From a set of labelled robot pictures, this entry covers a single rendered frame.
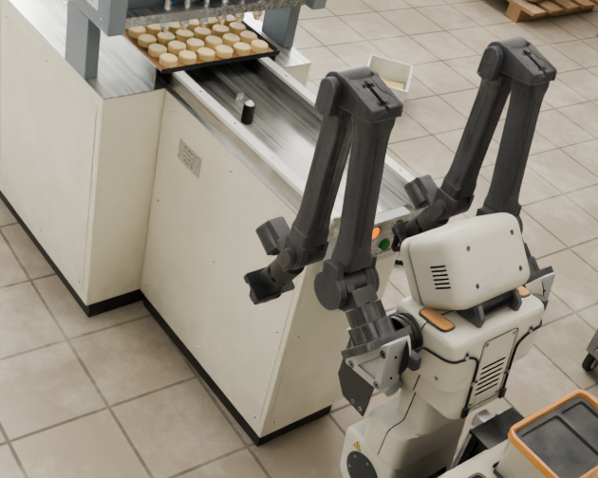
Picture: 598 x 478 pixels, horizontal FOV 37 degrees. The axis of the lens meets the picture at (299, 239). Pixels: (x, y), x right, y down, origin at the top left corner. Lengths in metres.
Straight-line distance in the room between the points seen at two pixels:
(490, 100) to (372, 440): 0.77
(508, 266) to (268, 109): 1.03
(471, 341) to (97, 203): 1.33
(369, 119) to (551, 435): 0.68
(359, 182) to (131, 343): 1.50
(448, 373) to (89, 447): 1.26
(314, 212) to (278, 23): 1.28
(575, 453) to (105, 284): 1.65
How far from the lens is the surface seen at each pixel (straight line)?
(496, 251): 1.75
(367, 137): 1.56
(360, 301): 1.69
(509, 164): 1.93
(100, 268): 2.85
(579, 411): 1.85
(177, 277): 2.76
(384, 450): 2.01
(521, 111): 1.89
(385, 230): 2.26
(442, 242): 1.68
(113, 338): 2.96
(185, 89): 2.49
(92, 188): 2.66
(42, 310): 3.04
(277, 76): 2.63
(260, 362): 2.49
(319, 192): 1.70
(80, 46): 2.54
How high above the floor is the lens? 2.10
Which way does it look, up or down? 37 degrees down
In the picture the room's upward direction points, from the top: 15 degrees clockwise
